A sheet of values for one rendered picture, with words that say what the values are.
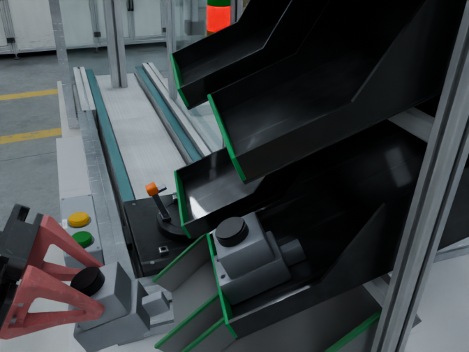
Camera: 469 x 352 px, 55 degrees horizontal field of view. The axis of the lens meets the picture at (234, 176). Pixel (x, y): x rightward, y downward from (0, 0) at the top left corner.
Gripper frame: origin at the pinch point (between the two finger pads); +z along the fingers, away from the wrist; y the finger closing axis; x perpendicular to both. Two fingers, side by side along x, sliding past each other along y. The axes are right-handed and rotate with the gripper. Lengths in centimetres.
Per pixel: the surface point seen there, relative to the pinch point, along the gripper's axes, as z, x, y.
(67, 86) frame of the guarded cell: -10, 32, 120
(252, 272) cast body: 11.6, -8.5, -1.6
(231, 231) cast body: 8.3, -10.9, -0.1
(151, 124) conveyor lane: 18, 27, 107
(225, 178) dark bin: 13.1, -6.8, 18.4
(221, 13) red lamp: 12, -20, 62
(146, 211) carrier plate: 14, 21, 48
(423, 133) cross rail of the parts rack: 14.2, -26.9, -5.1
